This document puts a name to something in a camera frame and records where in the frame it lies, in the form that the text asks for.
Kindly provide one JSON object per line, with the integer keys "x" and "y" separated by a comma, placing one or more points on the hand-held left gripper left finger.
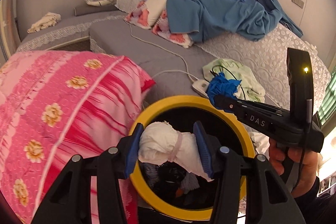
{"x": 132, "y": 150}

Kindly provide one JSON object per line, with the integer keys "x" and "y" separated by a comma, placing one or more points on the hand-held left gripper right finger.
{"x": 203, "y": 148}

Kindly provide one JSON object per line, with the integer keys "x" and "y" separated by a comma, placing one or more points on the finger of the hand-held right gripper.
{"x": 262, "y": 106}
{"x": 228, "y": 106}

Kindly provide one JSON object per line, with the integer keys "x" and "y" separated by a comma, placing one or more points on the yellow trash bin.
{"x": 236, "y": 121}

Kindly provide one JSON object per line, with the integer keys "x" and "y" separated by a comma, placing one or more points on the blue cloth piece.
{"x": 223, "y": 87}

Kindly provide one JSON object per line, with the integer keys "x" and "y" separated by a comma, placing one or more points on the white paper bundle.
{"x": 162, "y": 142}

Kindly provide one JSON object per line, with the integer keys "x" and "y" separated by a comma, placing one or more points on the person's right forearm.
{"x": 315, "y": 209}

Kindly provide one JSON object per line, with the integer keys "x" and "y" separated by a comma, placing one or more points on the person's right hand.
{"x": 307, "y": 169}

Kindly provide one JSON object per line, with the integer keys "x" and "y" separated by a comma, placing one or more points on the pale green towel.
{"x": 249, "y": 77}

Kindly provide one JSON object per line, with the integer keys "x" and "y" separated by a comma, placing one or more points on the glass window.
{"x": 328, "y": 100}

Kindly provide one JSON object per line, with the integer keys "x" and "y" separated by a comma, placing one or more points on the white power strip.
{"x": 200, "y": 86}

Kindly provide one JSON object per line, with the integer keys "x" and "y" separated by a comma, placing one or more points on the white lace cover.
{"x": 275, "y": 56}

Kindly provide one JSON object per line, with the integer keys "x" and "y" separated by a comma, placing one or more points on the pink floral blanket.
{"x": 65, "y": 108}

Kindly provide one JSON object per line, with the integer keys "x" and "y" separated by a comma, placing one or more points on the pink printed pillow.
{"x": 155, "y": 8}
{"x": 173, "y": 35}

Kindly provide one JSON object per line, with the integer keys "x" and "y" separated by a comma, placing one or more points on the grey pillow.
{"x": 94, "y": 11}

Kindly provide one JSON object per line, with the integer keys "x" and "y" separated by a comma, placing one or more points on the cream cloth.
{"x": 44, "y": 22}

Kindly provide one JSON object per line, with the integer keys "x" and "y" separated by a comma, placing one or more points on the wall switch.
{"x": 298, "y": 1}

